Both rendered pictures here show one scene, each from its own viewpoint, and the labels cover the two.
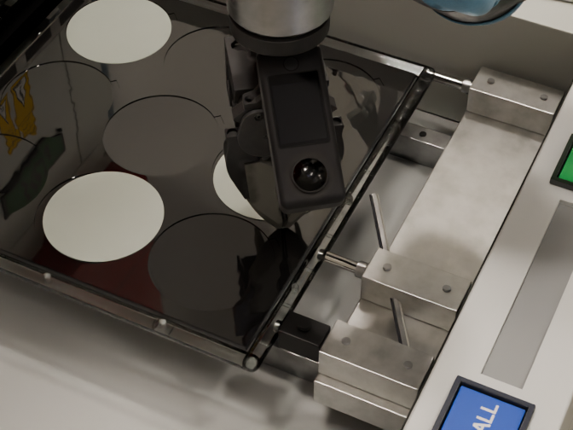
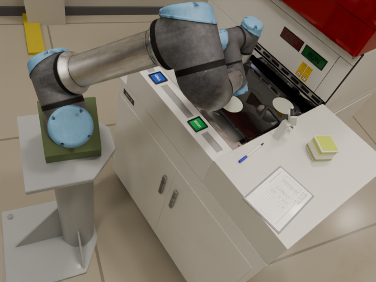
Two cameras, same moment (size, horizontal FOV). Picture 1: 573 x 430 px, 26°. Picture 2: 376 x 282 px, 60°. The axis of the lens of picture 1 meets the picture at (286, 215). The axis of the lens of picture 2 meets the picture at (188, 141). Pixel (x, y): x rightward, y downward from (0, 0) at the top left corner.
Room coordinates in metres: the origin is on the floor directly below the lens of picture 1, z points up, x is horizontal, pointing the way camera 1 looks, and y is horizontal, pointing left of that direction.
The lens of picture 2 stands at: (0.84, -1.03, 1.81)
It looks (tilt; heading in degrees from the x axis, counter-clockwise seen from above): 50 degrees down; 102
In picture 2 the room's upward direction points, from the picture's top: 20 degrees clockwise
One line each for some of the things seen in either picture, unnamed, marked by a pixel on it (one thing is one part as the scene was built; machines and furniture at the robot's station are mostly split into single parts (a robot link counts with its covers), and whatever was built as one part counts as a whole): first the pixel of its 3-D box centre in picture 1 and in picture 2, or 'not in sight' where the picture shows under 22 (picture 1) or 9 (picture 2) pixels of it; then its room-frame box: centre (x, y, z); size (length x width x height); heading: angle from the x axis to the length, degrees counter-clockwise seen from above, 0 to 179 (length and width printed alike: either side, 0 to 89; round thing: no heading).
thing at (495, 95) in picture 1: (515, 100); (233, 150); (0.83, -0.21, 0.89); 0.08 x 0.03 x 0.03; 64
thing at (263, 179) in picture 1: (260, 173); not in sight; (0.69, 0.02, 0.95); 0.06 x 0.03 x 0.09; 9
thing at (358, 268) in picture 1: (344, 264); not in sight; (0.64, -0.05, 0.89); 0.05 x 0.01 x 0.01; 64
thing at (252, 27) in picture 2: not in sight; (247, 35); (0.68, 0.00, 1.21); 0.09 x 0.08 x 0.11; 61
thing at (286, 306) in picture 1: (349, 203); (219, 109); (0.70, -0.05, 0.90); 0.38 x 0.01 x 0.01; 154
